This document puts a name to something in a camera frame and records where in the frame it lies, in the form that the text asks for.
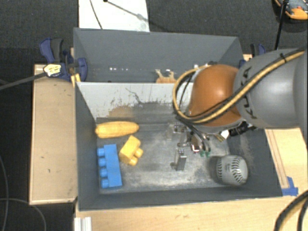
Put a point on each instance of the brown toy animal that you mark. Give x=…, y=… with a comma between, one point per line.
x=166, y=79

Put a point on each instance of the grey ball with dark stitching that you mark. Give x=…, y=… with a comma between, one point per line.
x=232, y=170

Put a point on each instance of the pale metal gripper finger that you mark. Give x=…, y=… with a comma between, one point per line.
x=177, y=129
x=181, y=162

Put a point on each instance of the pale wood board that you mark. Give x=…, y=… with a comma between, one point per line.
x=54, y=138

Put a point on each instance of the grey metal bin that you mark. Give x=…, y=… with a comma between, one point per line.
x=156, y=172

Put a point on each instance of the blue toy building brick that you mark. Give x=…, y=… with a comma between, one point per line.
x=111, y=166

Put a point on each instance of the yellow toy corn cob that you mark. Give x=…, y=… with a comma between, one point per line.
x=116, y=129

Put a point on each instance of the black cylinder on white bracket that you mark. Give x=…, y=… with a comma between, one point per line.
x=238, y=130

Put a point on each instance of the yellow toy building brick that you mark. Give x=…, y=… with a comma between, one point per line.
x=129, y=149

